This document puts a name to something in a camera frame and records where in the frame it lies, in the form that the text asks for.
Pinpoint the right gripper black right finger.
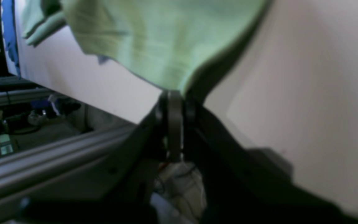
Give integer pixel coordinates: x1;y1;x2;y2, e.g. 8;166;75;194
184;94;358;224

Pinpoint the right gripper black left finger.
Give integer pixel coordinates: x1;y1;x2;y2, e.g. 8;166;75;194
21;91;183;224

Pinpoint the green T-shirt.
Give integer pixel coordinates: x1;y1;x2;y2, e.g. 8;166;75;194
20;0;270;93

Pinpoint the aluminium frame rail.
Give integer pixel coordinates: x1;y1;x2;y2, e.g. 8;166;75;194
0;124;135;219

